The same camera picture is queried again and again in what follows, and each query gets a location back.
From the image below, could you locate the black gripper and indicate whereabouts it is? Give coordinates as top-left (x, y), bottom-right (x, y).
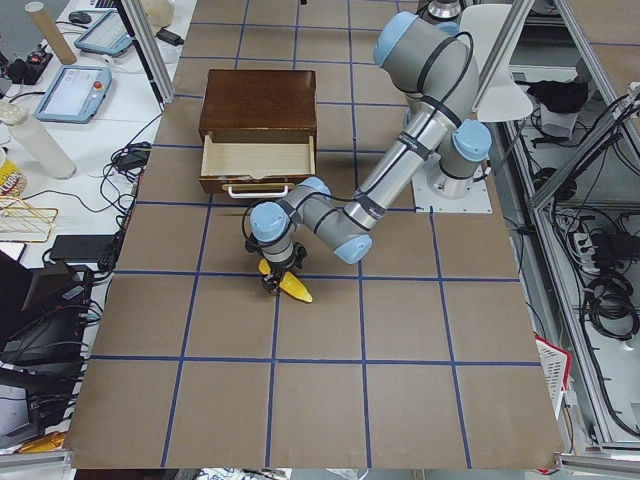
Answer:
top-left (245, 240), bottom-right (306, 296)

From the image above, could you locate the yellow corn cob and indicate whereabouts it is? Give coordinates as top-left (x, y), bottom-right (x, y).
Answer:
top-left (258, 259), bottom-right (313, 303)

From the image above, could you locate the cardboard tube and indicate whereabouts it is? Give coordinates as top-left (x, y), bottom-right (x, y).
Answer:
top-left (24, 1), bottom-right (77, 65)

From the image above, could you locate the white paper roll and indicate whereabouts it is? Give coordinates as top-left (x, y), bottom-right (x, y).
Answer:
top-left (1, 102), bottom-right (77, 180)

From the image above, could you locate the yellow popcorn cup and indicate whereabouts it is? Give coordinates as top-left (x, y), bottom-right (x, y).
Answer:
top-left (1, 150), bottom-right (27, 216)

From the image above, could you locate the white drawer handle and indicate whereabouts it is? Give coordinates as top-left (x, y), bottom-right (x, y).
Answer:
top-left (222, 183), bottom-right (295, 199)

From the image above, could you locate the teach pendant tablet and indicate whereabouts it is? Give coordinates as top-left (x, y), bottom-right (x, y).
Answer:
top-left (33, 66), bottom-right (112, 124)
top-left (74, 9), bottom-right (132, 57)

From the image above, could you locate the light wood drawer box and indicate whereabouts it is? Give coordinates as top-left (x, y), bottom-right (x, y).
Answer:
top-left (199, 130), bottom-right (316, 194)

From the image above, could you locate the gold wire rack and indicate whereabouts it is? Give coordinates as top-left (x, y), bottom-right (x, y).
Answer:
top-left (0, 196), bottom-right (58, 243)

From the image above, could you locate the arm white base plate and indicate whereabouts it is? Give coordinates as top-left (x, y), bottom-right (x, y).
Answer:
top-left (411, 165), bottom-right (492, 214)

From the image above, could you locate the far teach pendant tablet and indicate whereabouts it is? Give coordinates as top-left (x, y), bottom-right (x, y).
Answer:
top-left (74, 9), bottom-right (132, 57)

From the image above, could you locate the near teach pendant tablet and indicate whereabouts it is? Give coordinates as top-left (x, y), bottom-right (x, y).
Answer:
top-left (33, 66), bottom-right (112, 124)

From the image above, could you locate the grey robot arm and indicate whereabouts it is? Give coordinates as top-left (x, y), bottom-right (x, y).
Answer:
top-left (245, 11), bottom-right (491, 294)

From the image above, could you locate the black power brick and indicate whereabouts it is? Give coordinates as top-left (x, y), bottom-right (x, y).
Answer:
top-left (49, 234), bottom-right (115, 263)

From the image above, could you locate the white red plastic basket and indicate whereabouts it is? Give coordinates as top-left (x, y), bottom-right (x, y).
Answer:
top-left (535, 335), bottom-right (572, 419)

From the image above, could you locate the dark brown wooden drawer cabinet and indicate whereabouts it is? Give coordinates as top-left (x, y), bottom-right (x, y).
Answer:
top-left (198, 69), bottom-right (317, 143)

